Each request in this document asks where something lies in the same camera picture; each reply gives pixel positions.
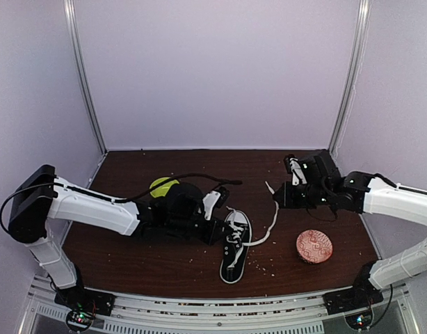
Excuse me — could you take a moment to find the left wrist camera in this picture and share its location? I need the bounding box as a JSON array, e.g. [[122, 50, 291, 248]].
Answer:
[[166, 182, 231, 222]]

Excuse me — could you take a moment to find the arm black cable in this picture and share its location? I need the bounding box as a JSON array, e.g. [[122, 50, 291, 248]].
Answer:
[[0, 173, 243, 237], [303, 173, 398, 324]]

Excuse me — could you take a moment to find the aluminium front rail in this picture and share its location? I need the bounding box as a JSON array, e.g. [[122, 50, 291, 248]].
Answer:
[[18, 274, 419, 334]]

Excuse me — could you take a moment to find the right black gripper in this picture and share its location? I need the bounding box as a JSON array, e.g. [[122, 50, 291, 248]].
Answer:
[[273, 182, 331, 209]]

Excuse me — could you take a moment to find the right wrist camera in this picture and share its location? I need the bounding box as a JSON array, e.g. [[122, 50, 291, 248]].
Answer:
[[283, 149, 341, 186]]

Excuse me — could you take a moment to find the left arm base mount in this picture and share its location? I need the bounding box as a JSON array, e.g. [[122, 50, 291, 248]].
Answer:
[[54, 289, 115, 333]]

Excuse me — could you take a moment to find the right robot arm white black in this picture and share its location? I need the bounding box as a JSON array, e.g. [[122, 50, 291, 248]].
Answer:
[[273, 171, 427, 308]]

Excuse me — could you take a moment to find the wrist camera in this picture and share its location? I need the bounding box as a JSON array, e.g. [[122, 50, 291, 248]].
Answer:
[[283, 149, 341, 186], [166, 182, 231, 222]]

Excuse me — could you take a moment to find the left aluminium frame post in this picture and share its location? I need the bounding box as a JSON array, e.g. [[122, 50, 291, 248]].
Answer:
[[63, 0, 108, 154]]

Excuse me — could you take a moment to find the right aluminium frame post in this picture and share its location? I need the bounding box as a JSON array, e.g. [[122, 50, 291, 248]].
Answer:
[[328, 0, 372, 157]]

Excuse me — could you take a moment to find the green plastic bowl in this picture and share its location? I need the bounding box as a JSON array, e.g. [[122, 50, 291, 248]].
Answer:
[[150, 177, 179, 198]]

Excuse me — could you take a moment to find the aluminium frame post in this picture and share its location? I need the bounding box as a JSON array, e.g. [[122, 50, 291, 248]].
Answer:
[[328, 0, 372, 157], [63, 0, 108, 154]]

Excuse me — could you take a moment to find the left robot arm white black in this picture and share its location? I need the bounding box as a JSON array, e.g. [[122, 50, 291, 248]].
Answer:
[[1, 165, 232, 309]]

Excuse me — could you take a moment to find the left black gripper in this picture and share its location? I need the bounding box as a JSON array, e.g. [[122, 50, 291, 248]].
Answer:
[[168, 214, 234, 246]]

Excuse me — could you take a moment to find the white shoelace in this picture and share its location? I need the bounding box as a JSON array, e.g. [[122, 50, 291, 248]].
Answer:
[[224, 180, 280, 276]]

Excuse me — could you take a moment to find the red white patterned bowl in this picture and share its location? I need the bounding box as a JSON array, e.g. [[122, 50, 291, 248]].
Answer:
[[296, 230, 334, 264]]

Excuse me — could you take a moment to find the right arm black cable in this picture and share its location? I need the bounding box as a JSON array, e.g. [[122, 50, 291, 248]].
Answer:
[[303, 173, 398, 324]]

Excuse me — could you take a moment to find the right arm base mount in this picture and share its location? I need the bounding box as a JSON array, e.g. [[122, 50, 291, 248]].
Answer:
[[323, 287, 384, 331]]

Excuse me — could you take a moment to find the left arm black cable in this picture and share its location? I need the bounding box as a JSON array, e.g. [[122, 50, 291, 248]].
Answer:
[[0, 173, 243, 237]]

